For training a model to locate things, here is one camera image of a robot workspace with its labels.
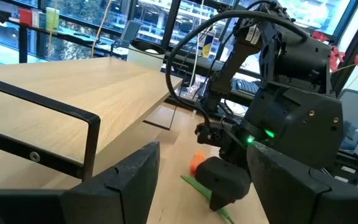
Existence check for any wooden shelf with black frame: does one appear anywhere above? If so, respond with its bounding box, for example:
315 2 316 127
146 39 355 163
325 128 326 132
0 57 185 182

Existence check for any yellow cable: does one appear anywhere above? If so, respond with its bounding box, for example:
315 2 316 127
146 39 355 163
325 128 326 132
90 0 113 59

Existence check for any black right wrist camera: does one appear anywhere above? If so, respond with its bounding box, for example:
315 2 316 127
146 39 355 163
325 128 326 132
195 121 229 147

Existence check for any clear glass jar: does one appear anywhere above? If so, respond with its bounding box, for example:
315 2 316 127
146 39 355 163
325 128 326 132
126 39 167 72

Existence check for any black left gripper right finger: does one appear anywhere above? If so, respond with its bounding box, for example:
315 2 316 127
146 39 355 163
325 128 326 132
246 141 332 224

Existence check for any red box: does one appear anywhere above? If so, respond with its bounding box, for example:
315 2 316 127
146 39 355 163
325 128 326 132
18 8 33 27

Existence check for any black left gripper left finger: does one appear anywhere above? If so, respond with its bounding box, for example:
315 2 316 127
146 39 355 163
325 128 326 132
60 141 162 224

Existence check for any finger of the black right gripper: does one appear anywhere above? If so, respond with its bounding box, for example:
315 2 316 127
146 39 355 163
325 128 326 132
194 156 252 212

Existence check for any green and white box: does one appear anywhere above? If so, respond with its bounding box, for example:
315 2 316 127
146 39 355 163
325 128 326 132
45 6 60 32

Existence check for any pale tan cable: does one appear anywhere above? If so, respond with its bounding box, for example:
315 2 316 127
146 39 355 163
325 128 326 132
188 0 205 90

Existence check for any grey office chair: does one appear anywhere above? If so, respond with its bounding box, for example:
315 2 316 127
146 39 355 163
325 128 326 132
337 88 358 152
119 20 143 47

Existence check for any orange artificial tulip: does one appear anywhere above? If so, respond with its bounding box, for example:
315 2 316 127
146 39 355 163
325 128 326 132
180 151 236 224

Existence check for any black right camera cable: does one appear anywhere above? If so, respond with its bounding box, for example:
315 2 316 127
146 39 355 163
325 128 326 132
165 9 309 127

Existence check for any red artificial blossom spray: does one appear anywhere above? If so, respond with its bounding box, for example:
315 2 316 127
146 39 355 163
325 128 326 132
311 30 358 74

